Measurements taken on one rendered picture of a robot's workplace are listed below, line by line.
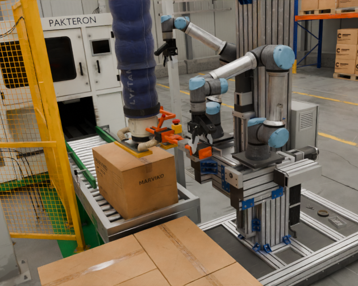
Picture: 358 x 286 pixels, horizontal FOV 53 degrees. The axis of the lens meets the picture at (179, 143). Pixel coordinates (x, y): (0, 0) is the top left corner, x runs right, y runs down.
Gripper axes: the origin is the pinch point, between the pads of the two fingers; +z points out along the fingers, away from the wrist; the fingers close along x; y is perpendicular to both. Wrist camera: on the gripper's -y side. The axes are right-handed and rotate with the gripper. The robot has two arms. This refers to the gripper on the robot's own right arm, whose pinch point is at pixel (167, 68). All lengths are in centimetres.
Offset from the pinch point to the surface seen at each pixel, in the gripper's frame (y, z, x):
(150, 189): -32, 76, -24
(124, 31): -41, -29, -38
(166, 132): -31, 27, -58
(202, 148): -28, 27, -92
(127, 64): -42, -11, -37
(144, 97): -35, 9, -39
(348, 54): 677, 91, 388
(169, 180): -17, 75, -22
